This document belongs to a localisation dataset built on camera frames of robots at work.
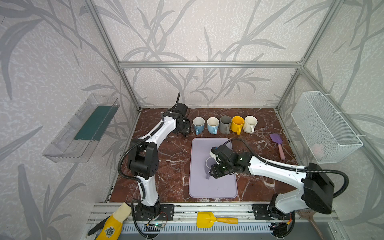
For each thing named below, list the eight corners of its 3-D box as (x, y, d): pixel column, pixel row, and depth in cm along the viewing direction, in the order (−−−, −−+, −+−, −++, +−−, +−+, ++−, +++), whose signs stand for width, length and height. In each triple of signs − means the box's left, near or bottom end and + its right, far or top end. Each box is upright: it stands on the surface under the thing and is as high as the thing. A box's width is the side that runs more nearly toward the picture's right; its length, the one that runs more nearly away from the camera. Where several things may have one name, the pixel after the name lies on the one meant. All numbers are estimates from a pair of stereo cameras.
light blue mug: (207, 138, 104) (207, 129, 96) (206, 125, 112) (207, 116, 103) (218, 138, 104) (220, 129, 96) (217, 125, 112) (218, 116, 104)
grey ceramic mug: (219, 138, 105) (221, 129, 97) (218, 124, 113) (219, 115, 104) (230, 138, 105) (233, 129, 97) (228, 124, 113) (231, 115, 104)
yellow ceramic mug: (229, 135, 107) (231, 126, 99) (230, 124, 113) (233, 114, 105) (240, 137, 105) (243, 129, 97) (241, 126, 112) (244, 116, 104)
